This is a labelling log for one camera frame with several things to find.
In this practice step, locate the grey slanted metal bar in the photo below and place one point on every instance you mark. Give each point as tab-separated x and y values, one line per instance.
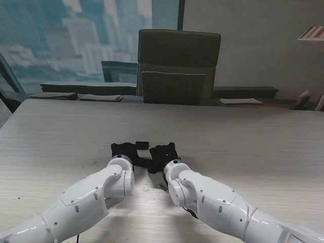
10	76

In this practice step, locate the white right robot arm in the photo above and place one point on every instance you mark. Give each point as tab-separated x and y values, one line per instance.
215	200

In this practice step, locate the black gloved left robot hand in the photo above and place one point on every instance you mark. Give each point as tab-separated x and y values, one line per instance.
124	149

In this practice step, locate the silver AAA battery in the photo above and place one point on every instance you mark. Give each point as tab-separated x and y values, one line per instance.
162	186

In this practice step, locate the dark grey office chair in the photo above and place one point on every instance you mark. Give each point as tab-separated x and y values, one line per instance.
177	55

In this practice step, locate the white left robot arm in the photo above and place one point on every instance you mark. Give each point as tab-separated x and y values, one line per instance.
81	200

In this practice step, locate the long dark bench cushion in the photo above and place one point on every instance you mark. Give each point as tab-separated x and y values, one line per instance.
88	88

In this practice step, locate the black battery cover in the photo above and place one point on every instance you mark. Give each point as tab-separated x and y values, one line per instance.
143	144

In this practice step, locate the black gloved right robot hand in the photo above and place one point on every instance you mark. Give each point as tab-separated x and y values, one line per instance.
162	155

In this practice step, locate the grey folder stack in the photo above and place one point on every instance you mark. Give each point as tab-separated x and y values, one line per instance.
101	98

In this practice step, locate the white paper sheet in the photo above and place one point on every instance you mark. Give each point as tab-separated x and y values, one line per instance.
240	101

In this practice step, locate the light wooden board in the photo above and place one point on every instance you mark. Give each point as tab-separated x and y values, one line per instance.
320	103

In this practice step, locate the dark window pillar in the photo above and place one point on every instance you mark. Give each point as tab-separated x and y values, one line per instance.
181	15

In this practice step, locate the small desk ornament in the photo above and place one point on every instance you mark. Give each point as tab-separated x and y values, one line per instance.
302	101

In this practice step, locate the short dark bench cushion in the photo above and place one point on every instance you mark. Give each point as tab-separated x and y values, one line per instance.
245	91

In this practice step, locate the black remote control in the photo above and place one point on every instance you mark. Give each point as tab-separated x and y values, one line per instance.
144	162

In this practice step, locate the dark grey folder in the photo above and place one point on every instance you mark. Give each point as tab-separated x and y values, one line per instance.
55	95

